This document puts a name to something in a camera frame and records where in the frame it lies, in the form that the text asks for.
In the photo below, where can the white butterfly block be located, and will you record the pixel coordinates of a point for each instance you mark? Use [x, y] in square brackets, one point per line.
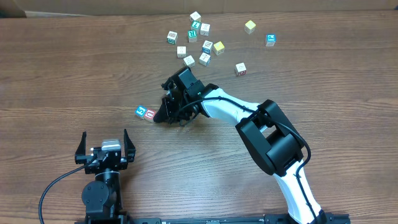
[181, 51]

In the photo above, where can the white blue edged block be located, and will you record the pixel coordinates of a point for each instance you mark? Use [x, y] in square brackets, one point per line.
[205, 59]

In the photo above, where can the yellow top centre block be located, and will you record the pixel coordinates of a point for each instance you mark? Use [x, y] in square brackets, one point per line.
[218, 48]

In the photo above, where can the green letter L block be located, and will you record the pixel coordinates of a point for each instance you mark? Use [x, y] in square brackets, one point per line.
[195, 26]

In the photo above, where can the red letter U block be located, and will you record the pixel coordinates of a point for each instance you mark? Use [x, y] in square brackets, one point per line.
[149, 115]

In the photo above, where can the white red sided block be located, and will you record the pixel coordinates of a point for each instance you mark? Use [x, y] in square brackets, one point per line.
[240, 69]

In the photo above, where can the yellow letter S block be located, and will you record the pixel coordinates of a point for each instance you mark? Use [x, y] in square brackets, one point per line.
[189, 61]

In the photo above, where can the blue sided white block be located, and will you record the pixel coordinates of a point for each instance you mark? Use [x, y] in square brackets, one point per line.
[207, 47]

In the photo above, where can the blue number 5 block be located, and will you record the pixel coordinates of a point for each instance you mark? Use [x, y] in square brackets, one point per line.
[140, 111]

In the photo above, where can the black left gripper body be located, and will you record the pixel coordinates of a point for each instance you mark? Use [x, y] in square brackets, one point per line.
[122, 165]

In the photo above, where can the green letter R block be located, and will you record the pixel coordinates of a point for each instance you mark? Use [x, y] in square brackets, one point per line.
[192, 36]

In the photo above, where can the yellow top far block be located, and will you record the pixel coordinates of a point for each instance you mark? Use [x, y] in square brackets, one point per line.
[249, 27]

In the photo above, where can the white umbrella block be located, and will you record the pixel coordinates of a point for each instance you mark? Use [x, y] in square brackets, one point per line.
[205, 29]

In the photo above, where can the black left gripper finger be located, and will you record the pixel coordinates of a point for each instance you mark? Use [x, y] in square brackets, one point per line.
[80, 153]
[129, 148]

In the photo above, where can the blue letter P block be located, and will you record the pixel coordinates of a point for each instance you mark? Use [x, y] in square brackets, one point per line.
[270, 40]

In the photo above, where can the top white ball block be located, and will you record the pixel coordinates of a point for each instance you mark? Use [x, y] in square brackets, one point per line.
[195, 16]

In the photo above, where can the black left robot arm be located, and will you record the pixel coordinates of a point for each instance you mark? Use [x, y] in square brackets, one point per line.
[102, 197]

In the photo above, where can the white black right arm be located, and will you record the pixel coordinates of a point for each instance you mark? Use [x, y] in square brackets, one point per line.
[270, 138]

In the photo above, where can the green letter B block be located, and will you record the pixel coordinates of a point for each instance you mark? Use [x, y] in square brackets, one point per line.
[172, 37]

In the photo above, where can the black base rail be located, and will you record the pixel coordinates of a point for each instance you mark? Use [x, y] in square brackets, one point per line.
[328, 218]

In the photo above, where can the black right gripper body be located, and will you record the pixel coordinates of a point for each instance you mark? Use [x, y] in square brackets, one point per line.
[175, 106]

